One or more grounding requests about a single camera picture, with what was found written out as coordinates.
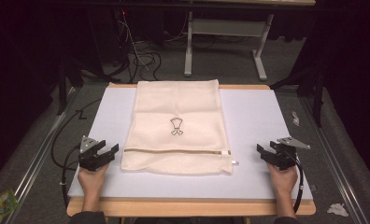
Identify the cream mesh laundry bag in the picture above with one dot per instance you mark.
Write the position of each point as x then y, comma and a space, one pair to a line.
177, 102

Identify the wooden table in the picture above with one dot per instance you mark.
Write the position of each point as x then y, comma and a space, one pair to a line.
186, 207

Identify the black stand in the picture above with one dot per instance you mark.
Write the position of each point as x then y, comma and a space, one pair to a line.
314, 90
63, 81

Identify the person's left hand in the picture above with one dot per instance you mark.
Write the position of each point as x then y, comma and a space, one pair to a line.
91, 182

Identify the person's right hand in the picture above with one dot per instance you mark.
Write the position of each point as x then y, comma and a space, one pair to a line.
282, 182

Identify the white metal desk frame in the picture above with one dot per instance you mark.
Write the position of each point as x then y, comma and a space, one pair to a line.
226, 28

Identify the green yellow packet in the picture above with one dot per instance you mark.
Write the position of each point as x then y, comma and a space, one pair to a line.
1, 205

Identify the metal floor rail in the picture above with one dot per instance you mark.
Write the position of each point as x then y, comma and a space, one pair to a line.
332, 161
33, 161

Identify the large crumpled white paper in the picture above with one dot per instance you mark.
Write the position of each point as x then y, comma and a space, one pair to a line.
338, 209

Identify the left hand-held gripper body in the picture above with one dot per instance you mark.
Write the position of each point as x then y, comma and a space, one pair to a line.
89, 160

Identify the white foam mat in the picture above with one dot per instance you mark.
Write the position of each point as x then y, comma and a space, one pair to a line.
254, 118

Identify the small crumpled white paper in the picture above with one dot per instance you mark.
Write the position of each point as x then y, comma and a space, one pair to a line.
295, 118

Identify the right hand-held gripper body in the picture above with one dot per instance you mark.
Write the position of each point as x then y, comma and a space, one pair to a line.
282, 155

